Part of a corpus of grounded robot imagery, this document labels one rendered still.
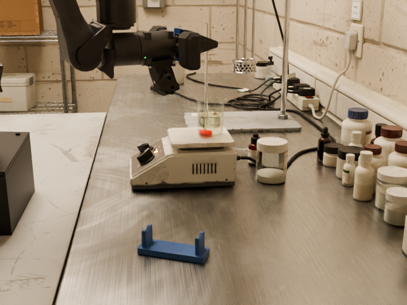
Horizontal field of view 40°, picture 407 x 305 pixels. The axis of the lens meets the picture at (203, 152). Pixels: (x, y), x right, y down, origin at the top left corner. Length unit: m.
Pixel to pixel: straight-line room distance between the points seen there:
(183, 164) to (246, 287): 0.36
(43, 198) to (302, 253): 0.48
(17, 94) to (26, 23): 0.40
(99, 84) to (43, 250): 2.76
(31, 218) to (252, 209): 0.37
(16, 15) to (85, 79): 0.62
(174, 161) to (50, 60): 2.60
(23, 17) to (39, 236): 2.39
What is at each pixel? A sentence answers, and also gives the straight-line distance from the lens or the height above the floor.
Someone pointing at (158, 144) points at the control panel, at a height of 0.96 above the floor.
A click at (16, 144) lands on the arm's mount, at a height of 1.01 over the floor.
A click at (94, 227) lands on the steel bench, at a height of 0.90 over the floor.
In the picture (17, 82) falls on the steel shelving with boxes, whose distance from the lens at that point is 3.30.
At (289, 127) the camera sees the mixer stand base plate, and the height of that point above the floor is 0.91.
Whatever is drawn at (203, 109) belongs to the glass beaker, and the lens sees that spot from 1.05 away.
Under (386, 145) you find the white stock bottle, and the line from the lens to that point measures 1.10.
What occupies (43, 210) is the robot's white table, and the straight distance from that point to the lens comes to 1.00.
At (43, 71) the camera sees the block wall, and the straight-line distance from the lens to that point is 3.59.
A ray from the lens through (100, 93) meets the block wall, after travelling 3.57.
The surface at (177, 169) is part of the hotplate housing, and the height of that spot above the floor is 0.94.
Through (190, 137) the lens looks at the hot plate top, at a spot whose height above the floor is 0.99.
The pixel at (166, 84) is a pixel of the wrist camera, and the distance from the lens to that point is 0.97.
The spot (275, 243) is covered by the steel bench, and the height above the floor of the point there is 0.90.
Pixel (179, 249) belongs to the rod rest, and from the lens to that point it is 0.81.
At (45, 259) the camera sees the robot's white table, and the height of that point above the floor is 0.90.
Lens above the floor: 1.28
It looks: 17 degrees down
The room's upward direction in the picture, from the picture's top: straight up
